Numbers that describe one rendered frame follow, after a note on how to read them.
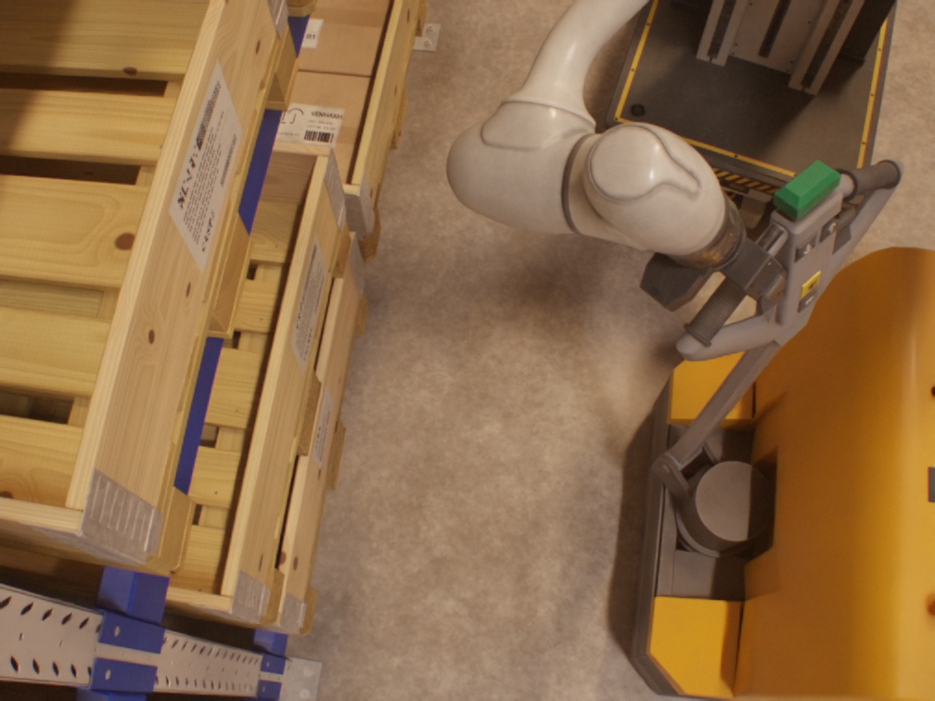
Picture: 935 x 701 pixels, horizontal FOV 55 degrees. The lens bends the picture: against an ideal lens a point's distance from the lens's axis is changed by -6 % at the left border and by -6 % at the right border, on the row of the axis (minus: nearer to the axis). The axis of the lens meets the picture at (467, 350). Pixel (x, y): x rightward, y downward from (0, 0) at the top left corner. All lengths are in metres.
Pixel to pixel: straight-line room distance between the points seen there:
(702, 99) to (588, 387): 0.81
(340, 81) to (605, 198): 1.59
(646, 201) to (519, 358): 1.72
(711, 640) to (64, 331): 1.42
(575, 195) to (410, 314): 1.70
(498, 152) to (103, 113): 0.62
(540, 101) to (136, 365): 0.49
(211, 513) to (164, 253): 0.76
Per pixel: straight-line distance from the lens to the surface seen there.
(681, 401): 2.20
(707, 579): 2.16
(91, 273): 1.26
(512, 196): 0.95
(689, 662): 2.07
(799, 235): 1.18
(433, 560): 2.40
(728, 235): 0.99
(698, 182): 0.89
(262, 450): 1.51
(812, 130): 2.63
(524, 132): 0.96
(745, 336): 1.28
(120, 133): 1.35
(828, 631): 1.73
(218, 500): 1.70
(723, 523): 2.03
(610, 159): 0.85
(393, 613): 2.39
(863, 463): 1.73
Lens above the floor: 2.37
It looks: 69 degrees down
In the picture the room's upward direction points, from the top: 2 degrees counter-clockwise
